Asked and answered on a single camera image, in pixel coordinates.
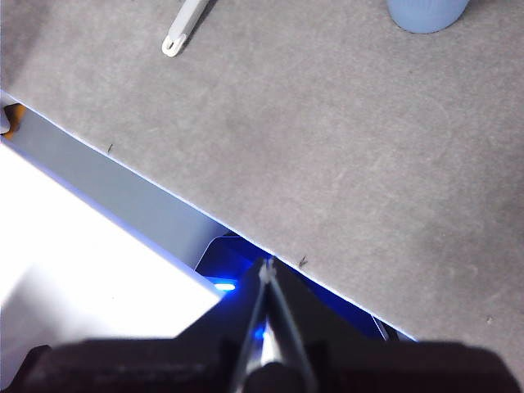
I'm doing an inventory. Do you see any blue ribbed plastic cup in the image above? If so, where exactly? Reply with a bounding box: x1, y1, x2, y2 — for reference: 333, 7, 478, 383
386, 0, 471, 34

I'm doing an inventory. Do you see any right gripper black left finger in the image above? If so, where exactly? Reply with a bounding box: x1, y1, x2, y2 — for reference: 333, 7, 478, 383
11, 258, 271, 393

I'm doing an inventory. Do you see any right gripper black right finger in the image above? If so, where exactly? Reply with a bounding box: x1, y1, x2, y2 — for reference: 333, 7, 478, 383
269, 258, 524, 393

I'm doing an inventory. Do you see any grey metal table frame bar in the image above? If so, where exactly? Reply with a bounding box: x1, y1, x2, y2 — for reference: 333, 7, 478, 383
0, 90, 237, 280

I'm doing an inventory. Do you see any small orange object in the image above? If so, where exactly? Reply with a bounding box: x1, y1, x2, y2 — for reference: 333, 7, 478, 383
2, 103, 25, 137

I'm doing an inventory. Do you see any grey cup brush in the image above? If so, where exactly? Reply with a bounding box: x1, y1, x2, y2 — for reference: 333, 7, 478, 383
161, 0, 215, 57

